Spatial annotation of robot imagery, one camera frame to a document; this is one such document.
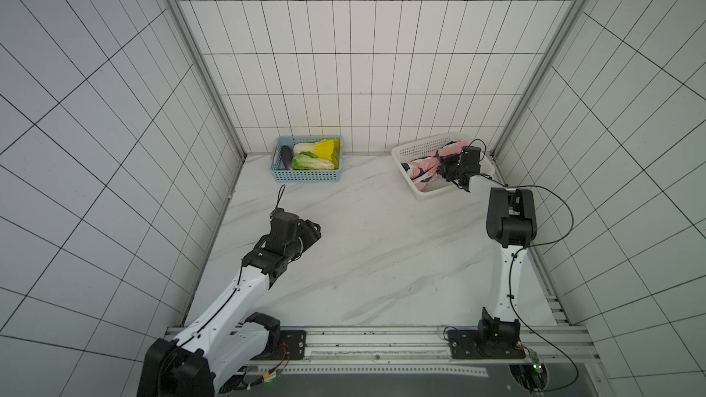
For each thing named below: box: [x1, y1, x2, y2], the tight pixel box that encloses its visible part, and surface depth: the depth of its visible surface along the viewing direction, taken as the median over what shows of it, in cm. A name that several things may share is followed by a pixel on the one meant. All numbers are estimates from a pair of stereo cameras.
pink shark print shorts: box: [400, 139, 470, 193], surface depth 109 cm
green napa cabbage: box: [291, 151, 335, 171], surface depth 109 cm
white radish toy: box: [293, 142, 316, 155], surface depth 118 cm
